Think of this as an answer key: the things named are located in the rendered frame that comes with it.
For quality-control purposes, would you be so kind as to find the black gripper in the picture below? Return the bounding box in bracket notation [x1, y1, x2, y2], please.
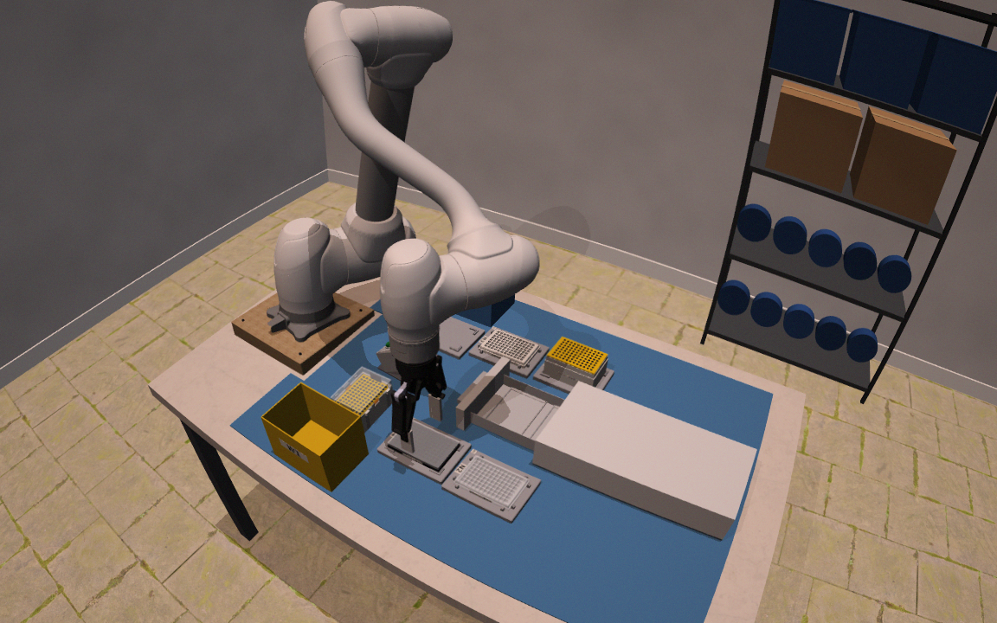
[391, 355, 447, 453]

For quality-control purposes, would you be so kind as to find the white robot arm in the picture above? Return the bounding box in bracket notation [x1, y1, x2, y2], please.
[267, 1, 540, 364]

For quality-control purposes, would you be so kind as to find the blue bench mat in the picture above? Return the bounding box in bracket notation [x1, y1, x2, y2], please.
[230, 299, 773, 623]

